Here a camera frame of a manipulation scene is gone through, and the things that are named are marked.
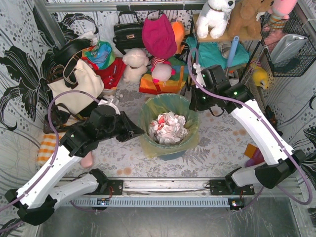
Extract light blue floor squeegee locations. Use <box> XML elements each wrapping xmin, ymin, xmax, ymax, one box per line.
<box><xmin>225</xmin><ymin>36</ymin><xmax>239</xmax><ymax>77</ymax></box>

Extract yellow plastic trash bag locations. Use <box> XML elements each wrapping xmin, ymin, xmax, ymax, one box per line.
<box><xmin>138</xmin><ymin>93</ymin><xmax>199</xmax><ymax>160</ymax></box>

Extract teal plastic trash bin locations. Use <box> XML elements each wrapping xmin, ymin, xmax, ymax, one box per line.
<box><xmin>158</xmin><ymin>150</ymin><xmax>186</xmax><ymax>161</ymax></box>

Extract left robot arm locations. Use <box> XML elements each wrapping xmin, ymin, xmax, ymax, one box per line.
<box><xmin>5</xmin><ymin>105</ymin><xmax>144</xmax><ymax>226</ymax></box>

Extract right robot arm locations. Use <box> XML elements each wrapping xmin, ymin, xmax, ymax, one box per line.
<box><xmin>191</xmin><ymin>63</ymin><xmax>306</xmax><ymax>189</ymax></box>

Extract crumpled white paper trash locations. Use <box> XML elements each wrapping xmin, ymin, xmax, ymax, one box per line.
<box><xmin>148</xmin><ymin>112</ymin><xmax>189</xmax><ymax>146</ymax></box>

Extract rainbow striped fabric bag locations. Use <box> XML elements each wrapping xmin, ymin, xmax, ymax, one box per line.
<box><xmin>139</xmin><ymin>57</ymin><xmax>189</xmax><ymax>95</ymax></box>

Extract red fabric bag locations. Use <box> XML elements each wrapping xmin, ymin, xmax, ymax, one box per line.
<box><xmin>95</xmin><ymin>57</ymin><xmax>126</xmax><ymax>89</ymax></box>

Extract cream canvas tote bag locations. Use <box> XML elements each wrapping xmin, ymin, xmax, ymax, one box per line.
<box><xmin>47</xmin><ymin>59</ymin><xmax>104</xmax><ymax>114</ymax></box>

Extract colourful cartoon fabric bag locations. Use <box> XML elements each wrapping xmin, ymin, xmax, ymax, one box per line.
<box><xmin>81</xmin><ymin>41</ymin><xmax>116</xmax><ymax>71</ymax></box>

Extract magenta fabric bag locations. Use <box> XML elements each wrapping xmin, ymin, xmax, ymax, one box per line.
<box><xmin>142</xmin><ymin>13</ymin><xmax>177</xmax><ymax>60</ymax></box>

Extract teal folded cloth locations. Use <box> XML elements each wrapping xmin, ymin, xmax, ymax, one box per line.
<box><xmin>198</xmin><ymin>42</ymin><xmax>249</xmax><ymax>69</ymax></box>

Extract pink foam roller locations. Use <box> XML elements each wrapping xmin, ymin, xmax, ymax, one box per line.
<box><xmin>80</xmin><ymin>152</ymin><xmax>93</xmax><ymax>168</ymax></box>

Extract wooden shelf rack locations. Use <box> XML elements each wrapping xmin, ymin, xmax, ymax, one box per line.
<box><xmin>186</xmin><ymin>14</ymin><xmax>262</xmax><ymax>71</ymax></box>

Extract yellow plush duck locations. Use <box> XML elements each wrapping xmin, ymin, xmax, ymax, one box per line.
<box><xmin>250</xmin><ymin>61</ymin><xmax>268</xmax><ymax>89</ymax></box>

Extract pink round plush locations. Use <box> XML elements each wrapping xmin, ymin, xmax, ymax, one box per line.
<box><xmin>151</xmin><ymin>63</ymin><xmax>175</xmax><ymax>82</ymax></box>

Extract orange checkered cloth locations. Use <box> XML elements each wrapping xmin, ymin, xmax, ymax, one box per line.
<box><xmin>37</xmin><ymin>134</ymin><xmax>56</xmax><ymax>166</ymax></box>

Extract white plush dog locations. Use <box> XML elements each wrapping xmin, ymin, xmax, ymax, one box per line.
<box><xmin>197</xmin><ymin>0</ymin><xmax>236</xmax><ymax>39</ymax></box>

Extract orange plush toy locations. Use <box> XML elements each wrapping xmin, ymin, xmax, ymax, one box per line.
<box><xmin>171</xmin><ymin>21</ymin><xmax>185</xmax><ymax>54</ymax></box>

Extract brown teddy bear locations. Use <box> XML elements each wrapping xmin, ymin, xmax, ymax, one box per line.
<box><xmin>227</xmin><ymin>0</ymin><xmax>274</xmax><ymax>40</ymax></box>

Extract dark patterned cloth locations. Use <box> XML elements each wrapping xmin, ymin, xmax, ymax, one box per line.
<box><xmin>264</xmin><ymin>105</ymin><xmax>283</xmax><ymax>137</ymax></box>

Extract white fluffy plush sheep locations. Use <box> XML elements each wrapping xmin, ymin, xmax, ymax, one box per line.
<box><xmin>122</xmin><ymin>48</ymin><xmax>149</xmax><ymax>82</ymax></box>

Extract black round hat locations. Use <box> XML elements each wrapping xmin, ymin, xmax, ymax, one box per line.
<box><xmin>54</xmin><ymin>39</ymin><xmax>91</xmax><ymax>66</ymax></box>

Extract silver foil pouch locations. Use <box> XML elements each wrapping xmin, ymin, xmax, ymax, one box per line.
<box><xmin>270</xmin><ymin>34</ymin><xmax>308</xmax><ymax>64</ymax></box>

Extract red purple sock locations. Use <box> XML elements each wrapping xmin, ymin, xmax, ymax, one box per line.
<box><xmin>244</xmin><ymin>144</ymin><xmax>264</xmax><ymax>167</ymax></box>

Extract black leather handbag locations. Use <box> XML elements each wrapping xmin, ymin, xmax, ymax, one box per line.
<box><xmin>113</xmin><ymin>11</ymin><xmax>145</xmax><ymax>55</ymax></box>

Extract pink plush toy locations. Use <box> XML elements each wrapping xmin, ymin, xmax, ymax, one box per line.
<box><xmin>268</xmin><ymin>0</ymin><xmax>297</xmax><ymax>24</ymax></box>

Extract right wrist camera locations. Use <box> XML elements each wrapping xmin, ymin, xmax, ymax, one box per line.
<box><xmin>193</xmin><ymin>63</ymin><xmax>206</xmax><ymax>88</ymax></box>

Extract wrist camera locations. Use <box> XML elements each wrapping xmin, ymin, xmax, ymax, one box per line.
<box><xmin>193</xmin><ymin>63</ymin><xmax>206</xmax><ymax>88</ymax></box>
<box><xmin>98</xmin><ymin>95</ymin><xmax>120</xmax><ymax>115</ymax></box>

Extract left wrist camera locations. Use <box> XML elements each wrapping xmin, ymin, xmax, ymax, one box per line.
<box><xmin>98</xmin><ymin>95</ymin><xmax>120</xmax><ymax>115</ymax></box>

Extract brown leather strap bag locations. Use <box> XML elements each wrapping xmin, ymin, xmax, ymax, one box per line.
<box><xmin>47</xmin><ymin>65</ymin><xmax>97</xmax><ymax>132</ymax></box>

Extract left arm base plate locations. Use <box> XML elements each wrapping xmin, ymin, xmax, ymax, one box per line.
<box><xmin>84</xmin><ymin>178</ymin><xmax>123</xmax><ymax>196</ymax></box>

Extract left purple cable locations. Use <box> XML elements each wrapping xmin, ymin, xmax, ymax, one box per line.
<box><xmin>0</xmin><ymin>90</ymin><xmax>104</xmax><ymax>213</ymax></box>

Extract purple cable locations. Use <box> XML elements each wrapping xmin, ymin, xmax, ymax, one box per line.
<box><xmin>0</xmin><ymin>90</ymin><xmax>104</xmax><ymax>213</ymax></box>
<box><xmin>187</xmin><ymin>48</ymin><xmax>314</xmax><ymax>212</ymax></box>

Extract black wire basket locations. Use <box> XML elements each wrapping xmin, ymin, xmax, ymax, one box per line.
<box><xmin>261</xmin><ymin>12</ymin><xmax>316</xmax><ymax>77</ymax></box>

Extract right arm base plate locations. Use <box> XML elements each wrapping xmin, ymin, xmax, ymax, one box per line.
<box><xmin>207</xmin><ymin>179</ymin><xmax>255</xmax><ymax>196</ymax></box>

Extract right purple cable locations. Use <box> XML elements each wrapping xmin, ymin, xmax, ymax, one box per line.
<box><xmin>187</xmin><ymin>48</ymin><xmax>314</xmax><ymax>212</ymax></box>

